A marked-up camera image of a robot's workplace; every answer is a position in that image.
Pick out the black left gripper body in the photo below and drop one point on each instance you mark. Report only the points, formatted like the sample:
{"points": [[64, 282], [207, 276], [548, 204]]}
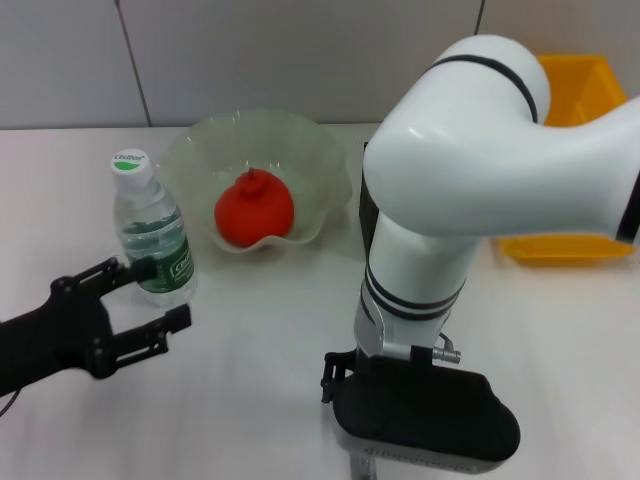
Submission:
{"points": [[60, 335]]}

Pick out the clear green-label water bottle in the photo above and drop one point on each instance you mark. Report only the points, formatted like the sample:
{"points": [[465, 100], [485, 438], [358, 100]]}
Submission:
{"points": [[150, 225]]}

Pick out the grey glitter pen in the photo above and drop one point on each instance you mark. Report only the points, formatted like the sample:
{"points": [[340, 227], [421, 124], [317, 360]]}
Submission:
{"points": [[364, 465]]}

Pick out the green glass fruit bowl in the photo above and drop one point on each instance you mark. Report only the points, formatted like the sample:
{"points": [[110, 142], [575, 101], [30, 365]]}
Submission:
{"points": [[310, 165]]}

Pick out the yellow plastic bin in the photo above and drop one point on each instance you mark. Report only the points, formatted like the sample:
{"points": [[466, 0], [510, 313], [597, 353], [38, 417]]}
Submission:
{"points": [[575, 90]]}

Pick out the black mesh pen holder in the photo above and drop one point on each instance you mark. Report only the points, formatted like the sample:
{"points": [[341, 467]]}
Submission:
{"points": [[367, 215]]}

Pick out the right wrist camera housing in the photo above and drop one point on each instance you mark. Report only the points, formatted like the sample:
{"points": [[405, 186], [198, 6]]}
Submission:
{"points": [[430, 410]]}

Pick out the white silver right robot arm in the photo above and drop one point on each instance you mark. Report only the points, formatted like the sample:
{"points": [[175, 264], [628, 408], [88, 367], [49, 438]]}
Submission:
{"points": [[475, 160]]}

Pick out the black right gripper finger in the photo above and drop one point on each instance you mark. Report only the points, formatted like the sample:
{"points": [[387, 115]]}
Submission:
{"points": [[332, 372]]}

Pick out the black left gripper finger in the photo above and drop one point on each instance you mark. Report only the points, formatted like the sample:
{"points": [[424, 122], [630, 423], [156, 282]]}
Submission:
{"points": [[177, 319], [142, 269]]}

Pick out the right wrist silver connector plug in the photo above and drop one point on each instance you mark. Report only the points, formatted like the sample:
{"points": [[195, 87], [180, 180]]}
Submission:
{"points": [[447, 355]]}

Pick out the red-orange fruit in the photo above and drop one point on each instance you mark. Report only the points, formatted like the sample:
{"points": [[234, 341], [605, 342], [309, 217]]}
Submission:
{"points": [[252, 215]]}

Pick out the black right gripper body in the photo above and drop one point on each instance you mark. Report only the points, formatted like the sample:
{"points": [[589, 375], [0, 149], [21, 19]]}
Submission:
{"points": [[395, 362]]}

